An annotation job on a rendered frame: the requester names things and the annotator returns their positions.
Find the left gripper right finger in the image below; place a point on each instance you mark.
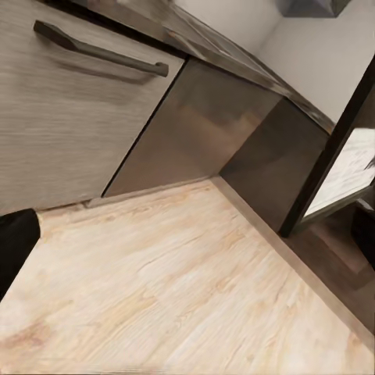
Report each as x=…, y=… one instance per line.
x=363, y=233

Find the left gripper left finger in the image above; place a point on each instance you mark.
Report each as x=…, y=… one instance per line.
x=19, y=233

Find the dishwasher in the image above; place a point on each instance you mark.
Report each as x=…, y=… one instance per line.
x=76, y=88

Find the poster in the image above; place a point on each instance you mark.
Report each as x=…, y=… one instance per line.
x=345, y=170

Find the oven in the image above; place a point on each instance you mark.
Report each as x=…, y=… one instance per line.
x=331, y=238

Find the drop in sink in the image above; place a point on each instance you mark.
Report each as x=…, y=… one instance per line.
x=217, y=40

